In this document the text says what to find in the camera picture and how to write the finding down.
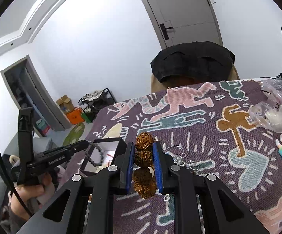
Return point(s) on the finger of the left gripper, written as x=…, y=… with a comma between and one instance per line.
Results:
x=64, y=152

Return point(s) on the grey open closet doorway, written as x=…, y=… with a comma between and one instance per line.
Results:
x=27, y=90

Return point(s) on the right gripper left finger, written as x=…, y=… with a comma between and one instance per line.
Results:
x=85, y=204

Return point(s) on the grey room door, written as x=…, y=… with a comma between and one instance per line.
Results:
x=192, y=20

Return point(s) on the black shoe rack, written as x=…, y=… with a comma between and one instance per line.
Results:
x=93, y=102

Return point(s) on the black door handle lock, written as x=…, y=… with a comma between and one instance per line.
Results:
x=164, y=30

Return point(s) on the clear plastic bag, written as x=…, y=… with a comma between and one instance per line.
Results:
x=268, y=113

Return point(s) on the purple patterned woven blanket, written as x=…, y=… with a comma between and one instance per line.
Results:
x=206, y=128

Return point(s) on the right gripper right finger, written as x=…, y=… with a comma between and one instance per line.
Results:
x=203, y=204

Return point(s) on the person's left hand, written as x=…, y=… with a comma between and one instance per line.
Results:
x=26, y=193

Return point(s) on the black open jewelry box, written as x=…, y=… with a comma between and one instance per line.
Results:
x=97, y=158

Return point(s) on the orange paper bag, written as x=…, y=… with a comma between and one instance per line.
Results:
x=75, y=116

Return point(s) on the brown cardboard box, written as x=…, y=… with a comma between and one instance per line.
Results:
x=65, y=104

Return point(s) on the green leaf floor mat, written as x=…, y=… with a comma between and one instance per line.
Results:
x=74, y=135

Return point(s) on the grey sofa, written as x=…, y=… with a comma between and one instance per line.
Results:
x=39, y=145

